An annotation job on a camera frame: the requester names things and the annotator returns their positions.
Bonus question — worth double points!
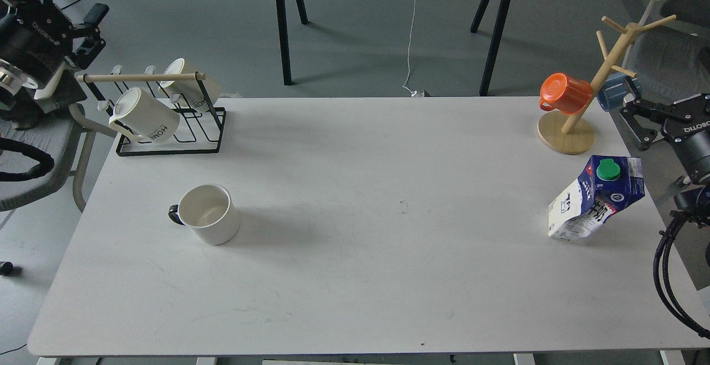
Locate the cream mug front on rack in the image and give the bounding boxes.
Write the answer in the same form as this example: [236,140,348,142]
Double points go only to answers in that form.
[108,87,180,144]

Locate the blue mug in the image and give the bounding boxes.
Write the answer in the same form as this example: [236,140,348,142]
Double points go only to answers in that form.
[596,72,629,112]

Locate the blue white milk carton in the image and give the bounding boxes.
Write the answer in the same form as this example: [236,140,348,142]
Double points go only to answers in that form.
[547,155,646,244]

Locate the black table legs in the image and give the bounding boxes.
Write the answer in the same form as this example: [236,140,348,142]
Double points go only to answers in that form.
[275,0,310,86]
[470,0,511,97]

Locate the orange mug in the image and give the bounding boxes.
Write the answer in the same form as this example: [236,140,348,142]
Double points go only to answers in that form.
[539,73,592,115]

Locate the grey office chair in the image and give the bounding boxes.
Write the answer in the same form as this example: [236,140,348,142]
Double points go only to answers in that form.
[2,103,117,212]
[630,0,709,104]

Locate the black table legs left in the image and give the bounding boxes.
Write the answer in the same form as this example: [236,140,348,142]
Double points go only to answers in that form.
[275,0,310,86]

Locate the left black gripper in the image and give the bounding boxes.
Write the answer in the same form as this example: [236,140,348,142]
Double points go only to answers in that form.
[1,0,109,86]

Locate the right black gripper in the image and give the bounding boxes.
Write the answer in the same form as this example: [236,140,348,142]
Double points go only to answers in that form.
[620,94,709,184]

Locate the grey office chair left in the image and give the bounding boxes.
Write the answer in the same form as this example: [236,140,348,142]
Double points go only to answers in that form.
[2,103,117,212]

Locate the black wire mug rack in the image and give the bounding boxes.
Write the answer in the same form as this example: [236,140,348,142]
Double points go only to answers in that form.
[76,72,227,157]

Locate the cream mug rear on rack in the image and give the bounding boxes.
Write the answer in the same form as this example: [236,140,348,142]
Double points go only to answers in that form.
[159,58,222,113]

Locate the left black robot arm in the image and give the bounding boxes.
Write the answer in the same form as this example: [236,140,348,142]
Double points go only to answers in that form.
[1,0,109,129]

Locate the cream mug on rack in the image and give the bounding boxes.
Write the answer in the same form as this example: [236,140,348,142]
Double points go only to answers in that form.
[159,58,222,113]
[108,87,180,144]

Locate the wooden mug tree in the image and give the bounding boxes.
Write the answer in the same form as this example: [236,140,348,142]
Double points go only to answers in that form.
[537,14,677,155]

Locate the grey office chair right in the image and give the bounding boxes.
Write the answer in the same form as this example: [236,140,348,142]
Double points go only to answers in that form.
[630,0,709,104]

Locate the white mug black handle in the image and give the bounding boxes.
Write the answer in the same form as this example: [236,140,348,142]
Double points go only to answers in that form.
[168,185,241,246]

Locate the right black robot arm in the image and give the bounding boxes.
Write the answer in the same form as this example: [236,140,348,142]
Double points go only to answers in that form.
[620,93,709,225]

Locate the black cable bundle right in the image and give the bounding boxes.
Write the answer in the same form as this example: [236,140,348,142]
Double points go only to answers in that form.
[653,210,710,339]

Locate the black table legs right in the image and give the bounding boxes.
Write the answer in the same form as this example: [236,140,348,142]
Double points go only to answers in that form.
[470,0,511,97]

